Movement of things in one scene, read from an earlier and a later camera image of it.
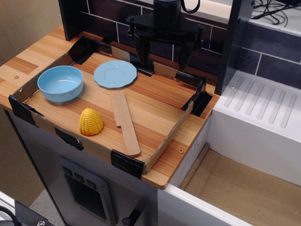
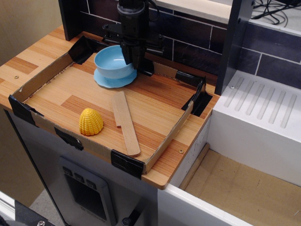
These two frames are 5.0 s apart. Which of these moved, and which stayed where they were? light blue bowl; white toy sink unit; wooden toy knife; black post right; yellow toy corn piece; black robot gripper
Moved: black robot gripper; light blue bowl
Stayed: black post right; yellow toy corn piece; wooden toy knife; white toy sink unit
